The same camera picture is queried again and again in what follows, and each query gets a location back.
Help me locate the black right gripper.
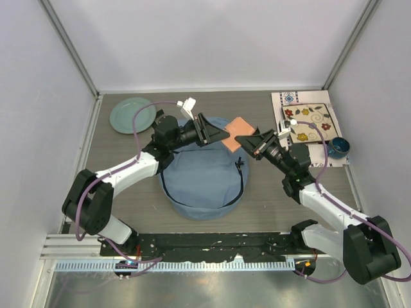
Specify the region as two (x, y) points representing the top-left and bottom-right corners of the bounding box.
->
(235, 129), (293, 176)

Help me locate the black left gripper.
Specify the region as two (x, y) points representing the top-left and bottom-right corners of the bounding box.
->
(169, 114), (229, 152)

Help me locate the light blue student backpack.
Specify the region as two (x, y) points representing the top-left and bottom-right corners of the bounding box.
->
(153, 108), (250, 221)

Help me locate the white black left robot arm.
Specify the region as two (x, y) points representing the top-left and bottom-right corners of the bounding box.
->
(62, 114), (230, 256)

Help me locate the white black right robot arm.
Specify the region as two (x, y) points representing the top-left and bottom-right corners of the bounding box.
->
(235, 130), (401, 285)

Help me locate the patterned white placemat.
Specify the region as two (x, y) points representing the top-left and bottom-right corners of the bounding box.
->
(271, 90), (349, 167)

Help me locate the floral square ceramic plate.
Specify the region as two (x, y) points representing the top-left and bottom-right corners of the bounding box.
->
(281, 103), (340, 144)

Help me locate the dark blue ceramic mug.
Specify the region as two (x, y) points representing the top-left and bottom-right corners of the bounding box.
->
(326, 137), (351, 159)

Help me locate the pale green round plate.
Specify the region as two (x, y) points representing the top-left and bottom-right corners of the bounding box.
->
(109, 97), (157, 134)

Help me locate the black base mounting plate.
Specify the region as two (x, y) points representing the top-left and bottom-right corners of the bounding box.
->
(117, 232), (321, 263)

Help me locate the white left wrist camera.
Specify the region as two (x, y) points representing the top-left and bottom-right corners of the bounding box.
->
(177, 98), (196, 120)

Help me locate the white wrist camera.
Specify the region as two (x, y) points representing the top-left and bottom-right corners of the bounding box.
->
(177, 98), (196, 120)
(277, 119), (297, 140)

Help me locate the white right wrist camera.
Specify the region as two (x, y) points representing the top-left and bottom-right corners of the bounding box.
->
(277, 119), (297, 140)

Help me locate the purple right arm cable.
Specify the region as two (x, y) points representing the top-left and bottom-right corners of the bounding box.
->
(290, 121), (411, 285)

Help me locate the slotted white cable duct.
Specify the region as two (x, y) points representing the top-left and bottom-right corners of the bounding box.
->
(55, 258), (295, 273)

